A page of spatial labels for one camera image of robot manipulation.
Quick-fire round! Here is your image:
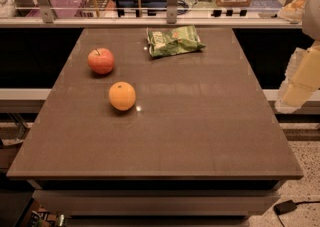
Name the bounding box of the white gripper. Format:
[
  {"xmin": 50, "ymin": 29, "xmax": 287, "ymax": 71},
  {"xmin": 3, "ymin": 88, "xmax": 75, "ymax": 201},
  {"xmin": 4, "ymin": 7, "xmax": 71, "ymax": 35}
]
[{"xmin": 275, "ymin": 0, "xmax": 320, "ymax": 114}]

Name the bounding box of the green jalapeno chip bag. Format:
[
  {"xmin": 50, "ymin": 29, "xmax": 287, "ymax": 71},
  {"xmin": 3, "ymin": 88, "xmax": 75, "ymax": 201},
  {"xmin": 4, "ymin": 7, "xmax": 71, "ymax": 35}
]
[{"xmin": 146, "ymin": 26, "xmax": 206, "ymax": 58}]

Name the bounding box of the black power adapter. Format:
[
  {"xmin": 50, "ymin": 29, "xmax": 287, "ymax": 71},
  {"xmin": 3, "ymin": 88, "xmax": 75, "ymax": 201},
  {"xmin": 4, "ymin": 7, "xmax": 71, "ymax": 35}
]
[{"xmin": 273, "ymin": 200, "xmax": 297, "ymax": 215}]

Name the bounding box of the orange fruit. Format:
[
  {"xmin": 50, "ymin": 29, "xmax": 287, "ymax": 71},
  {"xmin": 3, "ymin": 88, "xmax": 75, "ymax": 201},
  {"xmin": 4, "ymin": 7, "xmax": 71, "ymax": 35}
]
[{"xmin": 108, "ymin": 82, "xmax": 136, "ymax": 111}]

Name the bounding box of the red apple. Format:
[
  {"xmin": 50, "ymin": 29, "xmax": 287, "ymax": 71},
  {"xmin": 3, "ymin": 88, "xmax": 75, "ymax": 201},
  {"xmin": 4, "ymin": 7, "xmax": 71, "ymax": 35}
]
[{"xmin": 87, "ymin": 48, "xmax": 115, "ymax": 75}]

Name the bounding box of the purple plastic crate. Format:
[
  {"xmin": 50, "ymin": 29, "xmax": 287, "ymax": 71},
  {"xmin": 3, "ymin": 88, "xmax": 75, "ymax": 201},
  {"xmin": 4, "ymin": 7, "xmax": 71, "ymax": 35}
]
[{"xmin": 27, "ymin": 0, "xmax": 87, "ymax": 18}]

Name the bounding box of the left metal railing bracket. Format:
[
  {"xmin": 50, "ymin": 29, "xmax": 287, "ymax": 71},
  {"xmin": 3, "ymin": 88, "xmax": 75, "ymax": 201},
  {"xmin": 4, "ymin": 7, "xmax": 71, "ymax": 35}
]
[{"xmin": 37, "ymin": 0, "xmax": 56, "ymax": 23}]

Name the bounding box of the brown table frame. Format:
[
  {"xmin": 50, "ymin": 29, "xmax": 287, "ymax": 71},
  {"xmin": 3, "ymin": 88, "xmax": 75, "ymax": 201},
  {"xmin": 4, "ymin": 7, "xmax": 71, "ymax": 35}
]
[{"xmin": 33, "ymin": 189, "xmax": 280, "ymax": 227}]

